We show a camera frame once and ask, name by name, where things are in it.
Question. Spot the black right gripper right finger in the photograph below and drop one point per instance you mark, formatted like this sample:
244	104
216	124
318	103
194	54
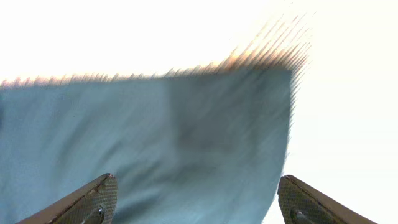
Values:
300	203

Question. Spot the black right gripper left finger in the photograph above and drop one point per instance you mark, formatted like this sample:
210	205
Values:
93	203

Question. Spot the dark teal t-shirt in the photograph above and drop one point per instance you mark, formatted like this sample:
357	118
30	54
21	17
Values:
192	149

